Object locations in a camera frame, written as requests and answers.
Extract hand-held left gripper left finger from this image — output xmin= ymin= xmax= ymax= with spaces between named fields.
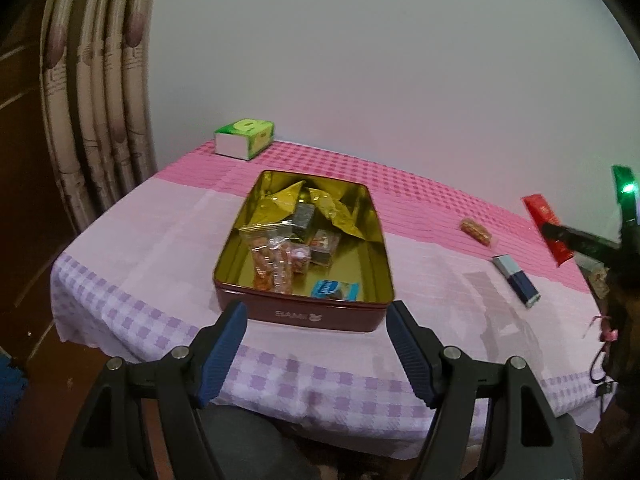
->
xmin=62 ymin=300 xmax=249 ymax=480

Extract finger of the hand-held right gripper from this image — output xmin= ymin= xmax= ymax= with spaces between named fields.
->
xmin=540 ymin=222 xmax=623 ymax=262

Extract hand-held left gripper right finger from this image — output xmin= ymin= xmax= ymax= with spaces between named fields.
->
xmin=385 ymin=300 xmax=571 ymax=480

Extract red snack packet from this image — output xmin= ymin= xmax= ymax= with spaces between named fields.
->
xmin=521 ymin=194 xmax=576 ymax=266

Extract red tin box gold inside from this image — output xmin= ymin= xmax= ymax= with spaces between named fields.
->
xmin=212 ymin=170 xmax=396 ymax=333

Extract clear packet of brown snacks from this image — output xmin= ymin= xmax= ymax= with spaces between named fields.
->
xmin=239 ymin=222 xmax=296 ymax=293

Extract light blue snack packet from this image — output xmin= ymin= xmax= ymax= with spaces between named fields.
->
xmin=310 ymin=280 xmax=361 ymax=302

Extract pink snack packet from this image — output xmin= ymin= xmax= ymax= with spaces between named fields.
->
xmin=290 ymin=242 xmax=313 ymax=276

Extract red label snack block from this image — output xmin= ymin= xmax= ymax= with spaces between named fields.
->
xmin=307 ymin=230 xmax=341 ymax=266

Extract yellow snack packet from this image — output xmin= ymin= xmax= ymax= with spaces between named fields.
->
xmin=310 ymin=187 xmax=373 ymax=242
xmin=270 ymin=181 xmax=321 ymax=213

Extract grey speckled snack block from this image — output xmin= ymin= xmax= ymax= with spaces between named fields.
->
xmin=290 ymin=204 xmax=317 ymax=241

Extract pink ribbon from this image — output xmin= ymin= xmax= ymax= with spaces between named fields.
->
xmin=585 ymin=315 xmax=618 ymax=343

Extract pink checked tablecloth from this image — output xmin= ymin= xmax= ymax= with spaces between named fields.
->
xmin=52 ymin=140 xmax=608 ymax=433

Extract dark blue white snack packet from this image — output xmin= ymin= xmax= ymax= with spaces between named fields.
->
xmin=491 ymin=255 xmax=542 ymax=307

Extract brown snack bar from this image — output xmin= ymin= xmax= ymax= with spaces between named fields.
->
xmin=460 ymin=218 xmax=493 ymax=247

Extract person's dark trousers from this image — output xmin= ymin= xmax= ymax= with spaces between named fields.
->
xmin=200 ymin=405 xmax=583 ymax=480

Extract blue cloth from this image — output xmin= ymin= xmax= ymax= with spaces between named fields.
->
xmin=0 ymin=355 xmax=28 ymax=441

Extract green tissue box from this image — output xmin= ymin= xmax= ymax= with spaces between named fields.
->
xmin=214 ymin=117 xmax=275 ymax=162

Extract beige patterned curtain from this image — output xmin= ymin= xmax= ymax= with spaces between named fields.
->
xmin=40 ymin=0 xmax=161 ymax=233

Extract black cable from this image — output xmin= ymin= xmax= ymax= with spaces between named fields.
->
xmin=590 ymin=345 xmax=616 ymax=396

